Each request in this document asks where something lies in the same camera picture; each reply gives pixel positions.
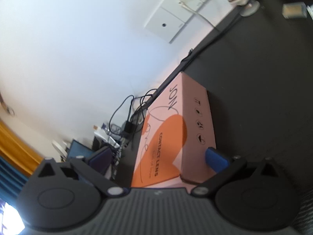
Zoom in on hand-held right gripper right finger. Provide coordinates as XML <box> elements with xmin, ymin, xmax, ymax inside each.
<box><xmin>190</xmin><ymin>147</ymin><xmax>280</xmax><ymax>197</ymax></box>

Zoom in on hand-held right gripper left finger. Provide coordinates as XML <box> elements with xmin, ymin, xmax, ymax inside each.
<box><xmin>37</xmin><ymin>147</ymin><xmax>129</xmax><ymax>197</ymax></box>

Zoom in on pink cardboard box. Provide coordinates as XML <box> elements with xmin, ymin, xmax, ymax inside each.
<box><xmin>131</xmin><ymin>72</ymin><xmax>217</xmax><ymax>189</ymax></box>

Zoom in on computer monitor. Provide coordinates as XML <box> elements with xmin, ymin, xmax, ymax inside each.
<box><xmin>67</xmin><ymin>139</ymin><xmax>97</xmax><ymax>162</ymax></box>

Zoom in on white squeeze tube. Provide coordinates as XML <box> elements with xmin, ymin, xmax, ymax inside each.
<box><xmin>94</xmin><ymin>126</ymin><xmax>120</xmax><ymax>148</ymax></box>

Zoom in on white oval object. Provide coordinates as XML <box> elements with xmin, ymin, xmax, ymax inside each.
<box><xmin>52</xmin><ymin>140</ymin><xmax>67</xmax><ymax>157</ymax></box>

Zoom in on black power adapter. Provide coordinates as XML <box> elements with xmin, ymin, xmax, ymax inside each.
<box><xmin>122</xmin><ymin>120</ymin><xmax>137</xmax><ymax>134</ymax></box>

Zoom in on blue curtain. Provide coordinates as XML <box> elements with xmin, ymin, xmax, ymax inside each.
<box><xmin>0</xmin><ymin>155</ymin><xmax>30</xmax><ymax>199</ymax></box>

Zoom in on small tan packet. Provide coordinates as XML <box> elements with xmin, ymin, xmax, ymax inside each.
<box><xmin>282</xmin><ymin>2</ymin><xmax>308</xmax><ymax>19</ymax></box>

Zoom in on tangled black cables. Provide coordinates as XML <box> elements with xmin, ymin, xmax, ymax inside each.
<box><xmin>109</xmin><ymin>89</ymin><xmax>159</xmax><ymax>152</ymax></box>

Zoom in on white wall socket row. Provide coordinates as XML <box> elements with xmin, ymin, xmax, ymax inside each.
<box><xmin>144</xmin><ymin>0</ymin><xmax>235</xmax><ymax>44</ymax></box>

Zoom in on white charging cable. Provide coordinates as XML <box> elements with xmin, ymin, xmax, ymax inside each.
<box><xmin>178</xmin><ymin>0</ymin><xmax>220</xmax><ymax>31</ymax></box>

